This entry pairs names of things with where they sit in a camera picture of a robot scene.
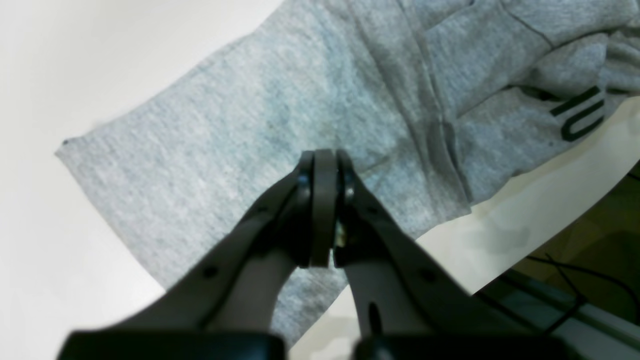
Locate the grey T-shirt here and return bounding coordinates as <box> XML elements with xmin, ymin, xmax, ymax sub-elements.
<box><xmin>55</xmin><ymin>0</ymin><xmax>640</xmax><ymax>351</ymax></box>

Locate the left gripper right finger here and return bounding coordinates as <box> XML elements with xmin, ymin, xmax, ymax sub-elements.
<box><xmin>333</xmin><ymin>150</ymin><xmax>579</xmax><ymax>360</ymax></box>

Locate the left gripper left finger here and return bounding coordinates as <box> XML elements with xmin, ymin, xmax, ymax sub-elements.
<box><xmin>58</xmin><ymin>149</ymin><xmax>337</xmax><ymax>360</ymax></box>

